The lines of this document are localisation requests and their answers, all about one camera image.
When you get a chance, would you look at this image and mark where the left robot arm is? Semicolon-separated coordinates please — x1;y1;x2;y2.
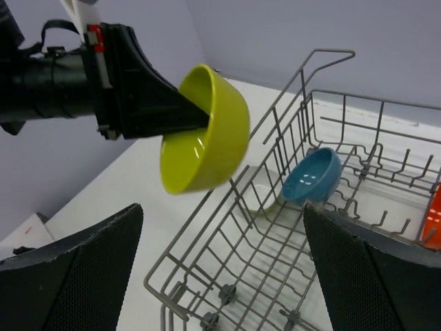
1;1;209;140

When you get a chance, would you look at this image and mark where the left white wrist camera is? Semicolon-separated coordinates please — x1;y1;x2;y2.
59;0;102;39

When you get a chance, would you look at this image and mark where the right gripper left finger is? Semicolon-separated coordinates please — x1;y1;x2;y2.
1;203;143;330

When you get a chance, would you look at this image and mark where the lime green bowl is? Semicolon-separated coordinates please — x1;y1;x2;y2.
160;64;250;194

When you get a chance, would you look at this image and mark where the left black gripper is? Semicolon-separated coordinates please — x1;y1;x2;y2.
81;22;209;140

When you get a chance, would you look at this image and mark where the grey wire dish rack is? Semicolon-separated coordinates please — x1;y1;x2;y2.
144;49;440;330

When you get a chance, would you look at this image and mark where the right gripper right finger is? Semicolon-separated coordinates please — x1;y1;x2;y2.
304;202;440;330

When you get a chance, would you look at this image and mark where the blue bowl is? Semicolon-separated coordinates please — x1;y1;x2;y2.
281;147;342;205

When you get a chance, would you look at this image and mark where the white square bowl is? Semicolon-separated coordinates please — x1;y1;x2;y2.
236;165;283;214

